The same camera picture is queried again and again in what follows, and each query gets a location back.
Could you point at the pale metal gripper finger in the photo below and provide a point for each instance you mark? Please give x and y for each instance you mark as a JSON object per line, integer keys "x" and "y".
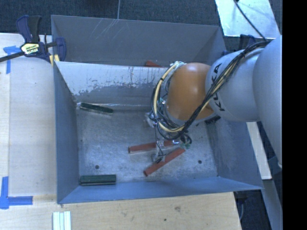
{"x": 160, "y": 143}
{"x": 154, "y": 157}

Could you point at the red-brown flat block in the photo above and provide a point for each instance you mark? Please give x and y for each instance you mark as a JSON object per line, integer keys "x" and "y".
{"x": 141, "y": 147}
{"x": 169, "y": 158}
{"x": 152, "y": 64}

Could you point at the grey metal bin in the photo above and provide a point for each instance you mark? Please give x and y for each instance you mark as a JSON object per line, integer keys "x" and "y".
{"x": 110, "y": 150}

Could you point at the dark green flat block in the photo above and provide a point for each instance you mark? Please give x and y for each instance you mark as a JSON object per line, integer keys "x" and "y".
{"x": 98, "y": 180}
{"x": 96, "y": 108}

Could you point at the pale wood board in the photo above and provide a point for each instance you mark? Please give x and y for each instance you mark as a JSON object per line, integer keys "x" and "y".
{"x": 32, "y": 118}

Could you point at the black cylinder on white bracket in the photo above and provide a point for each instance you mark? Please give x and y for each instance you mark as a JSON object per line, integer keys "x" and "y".
{"x": 212, "y": 120}

